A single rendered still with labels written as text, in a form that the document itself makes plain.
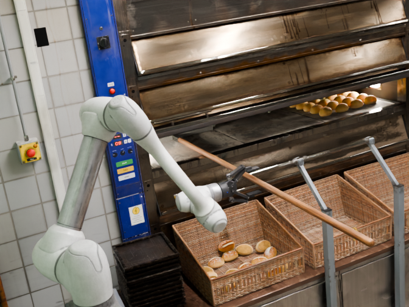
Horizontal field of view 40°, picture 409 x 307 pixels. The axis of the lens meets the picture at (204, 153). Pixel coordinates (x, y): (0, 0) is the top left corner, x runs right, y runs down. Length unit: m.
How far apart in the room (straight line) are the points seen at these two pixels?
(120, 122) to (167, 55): 0.85
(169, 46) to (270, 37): 0.60
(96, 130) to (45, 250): 0.51
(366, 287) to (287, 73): 1.29
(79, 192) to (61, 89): 0.70
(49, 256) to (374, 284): 1.90
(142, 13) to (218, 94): 0.60
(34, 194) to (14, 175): 0.14
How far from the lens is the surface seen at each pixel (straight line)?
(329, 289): 3.16
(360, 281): 3.36
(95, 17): 2.82
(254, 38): 3.20
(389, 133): 3.93
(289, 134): 3.43
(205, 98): 3.09
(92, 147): 2.32
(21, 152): 2.79
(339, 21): 3.53
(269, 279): 3.04
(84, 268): 2.13
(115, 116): 2.20
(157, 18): 2.97
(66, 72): 2.84
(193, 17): 3.05
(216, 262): 3.21
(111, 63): 2.86
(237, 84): 3.19
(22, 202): 2.94
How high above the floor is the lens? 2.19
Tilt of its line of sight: 18 degrees down
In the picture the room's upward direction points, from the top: 7 degrees counter-clockwise
